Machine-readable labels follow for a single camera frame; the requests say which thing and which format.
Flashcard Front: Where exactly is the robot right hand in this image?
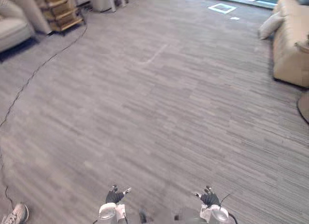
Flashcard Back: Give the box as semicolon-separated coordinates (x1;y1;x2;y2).
194;185;221;207

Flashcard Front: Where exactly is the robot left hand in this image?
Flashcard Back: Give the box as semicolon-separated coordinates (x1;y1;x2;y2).
105;184;132;205

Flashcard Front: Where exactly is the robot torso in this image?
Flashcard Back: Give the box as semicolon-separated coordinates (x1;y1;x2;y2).
138;208;203;224

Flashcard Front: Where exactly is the person's shoe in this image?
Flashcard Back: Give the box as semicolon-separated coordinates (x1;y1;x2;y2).
0;203;30;224

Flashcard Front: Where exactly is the beige sofa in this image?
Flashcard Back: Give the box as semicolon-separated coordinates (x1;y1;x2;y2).
271;0;309;87

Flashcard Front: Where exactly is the grey cushion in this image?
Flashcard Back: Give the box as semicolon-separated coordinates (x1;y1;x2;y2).
257;12;284;40

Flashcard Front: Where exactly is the white tape square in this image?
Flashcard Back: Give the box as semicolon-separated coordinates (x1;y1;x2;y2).
208;3;237;14

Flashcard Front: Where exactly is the wooden shelf cart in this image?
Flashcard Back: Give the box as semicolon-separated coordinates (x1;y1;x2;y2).
33;0;86;35

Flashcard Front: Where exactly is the white cabinet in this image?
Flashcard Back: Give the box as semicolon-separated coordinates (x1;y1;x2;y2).
90;0;127;13

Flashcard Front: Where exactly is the light grey sofa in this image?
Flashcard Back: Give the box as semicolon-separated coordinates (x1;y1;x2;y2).
0;0;37;53

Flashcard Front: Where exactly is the black floor cable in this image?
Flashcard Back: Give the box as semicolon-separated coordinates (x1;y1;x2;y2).
0;7;88;210

